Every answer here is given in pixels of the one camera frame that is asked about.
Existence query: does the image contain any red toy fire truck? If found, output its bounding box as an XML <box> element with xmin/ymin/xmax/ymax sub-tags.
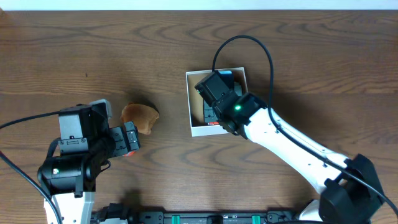
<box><xmin>207</xmin><ymin>121</ymin><xmax>219</xmax><ymax>126</ymax></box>

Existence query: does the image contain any yellow grey toy truck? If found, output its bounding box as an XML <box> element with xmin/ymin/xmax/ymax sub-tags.
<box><xmin>234</xmin><ymin>82</ymin><xmax>243</xmax><ymax>96</ymax></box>

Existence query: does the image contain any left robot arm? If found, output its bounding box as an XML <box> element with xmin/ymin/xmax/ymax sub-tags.
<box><xmin>38</xmin><ymin>99</ymin><xmax>141</xmax><ymax>223</ymax></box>

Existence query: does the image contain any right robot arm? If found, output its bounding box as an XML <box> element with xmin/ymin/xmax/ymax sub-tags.
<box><xmin>195</xmin><ymin>71</ymin><xmax>384</xmax><ymax>223</ymax></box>

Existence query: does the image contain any red toy ball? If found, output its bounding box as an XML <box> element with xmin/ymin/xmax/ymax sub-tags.
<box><xmin>124</xmin><ymin>151</ymin><xmax>135</xmax><ymax>157</ymax></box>

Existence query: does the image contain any white cardboard box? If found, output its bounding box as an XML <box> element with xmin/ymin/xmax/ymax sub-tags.
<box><xmin>186</xmin><ymin>67</ymin><xmax>248</xmax><ymax>137</ymax></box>

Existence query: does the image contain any brown plush toy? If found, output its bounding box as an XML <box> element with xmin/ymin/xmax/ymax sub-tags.
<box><xmin>120</xmin><ymin>103</ymin><xmax>159</xmax><ymax>135</ymax></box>

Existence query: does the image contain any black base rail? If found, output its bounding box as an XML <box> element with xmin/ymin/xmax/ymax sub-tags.
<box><xmin>90</xmin><ymin>203</ymin><xmax>303</xmax><ymax>224</ymax></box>

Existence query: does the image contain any left black cable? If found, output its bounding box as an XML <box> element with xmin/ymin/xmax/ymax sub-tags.
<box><xmin>0</xmin><ymin>111</ymin><xmax>63</xmax><ymax>224</ymax></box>

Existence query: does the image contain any black cable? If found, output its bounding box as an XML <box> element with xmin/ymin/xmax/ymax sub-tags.
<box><xmin>211</xmin><ymin>35</ymin><xmax>398</xmax><ymax>218</ymax></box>
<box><xmin>0</xmin><ymin>111</ymin><xmax>63</xmax><ymax>224</ymax></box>

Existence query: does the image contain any right black cable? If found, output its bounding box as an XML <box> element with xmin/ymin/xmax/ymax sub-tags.
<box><xmin>211</xmin><ymin>35</ymin><xmax>398</xmax><ymax>218</ymax></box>

